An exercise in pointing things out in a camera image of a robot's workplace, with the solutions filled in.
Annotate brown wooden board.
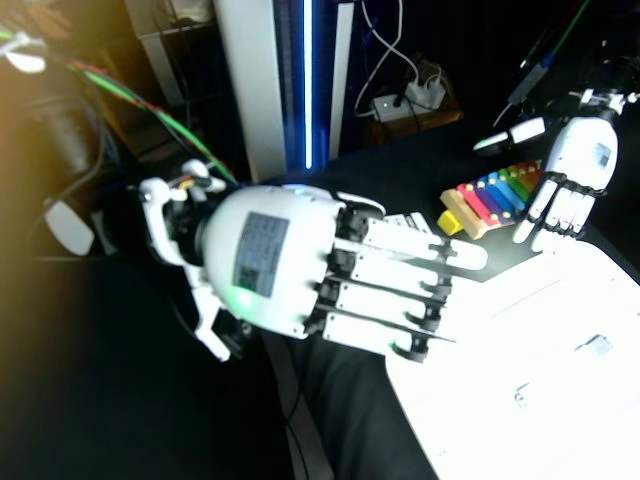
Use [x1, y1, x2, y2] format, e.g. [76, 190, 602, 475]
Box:
[364, 105, 465, 145]

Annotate floor power strip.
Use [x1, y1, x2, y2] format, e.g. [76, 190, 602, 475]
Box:
[372, 74, 447, 122]

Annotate white column with blue light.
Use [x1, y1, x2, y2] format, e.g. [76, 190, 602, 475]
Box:
[214, 0, 357, 182]

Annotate arm green red cables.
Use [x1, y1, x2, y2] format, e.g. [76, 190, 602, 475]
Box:
[492, 0, 592, 127]
[0, 28, 237, 184]

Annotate white metal shelf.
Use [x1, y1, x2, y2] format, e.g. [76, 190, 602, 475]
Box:
[124, 0, 217, 107]

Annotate rainbow wooden xylophone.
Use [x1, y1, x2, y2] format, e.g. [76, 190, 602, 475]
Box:
[439, 158, 547, 241]

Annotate white power cable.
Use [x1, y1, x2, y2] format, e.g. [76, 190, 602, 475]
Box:
[352, 0, 451, 119]

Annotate white table board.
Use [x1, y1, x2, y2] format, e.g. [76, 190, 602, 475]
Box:
[383, 238, 640, 480]

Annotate black table cloth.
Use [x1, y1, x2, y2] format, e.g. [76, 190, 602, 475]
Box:
[259, 117, 640, 480]

